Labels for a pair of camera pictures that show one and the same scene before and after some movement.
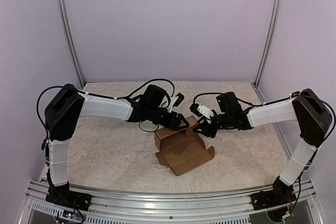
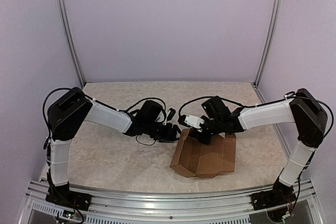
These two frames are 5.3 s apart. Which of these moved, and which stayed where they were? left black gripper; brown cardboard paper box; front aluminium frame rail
Moved: brown cardboard paper box; left black gripper
Stayed: front aluminium frame rail
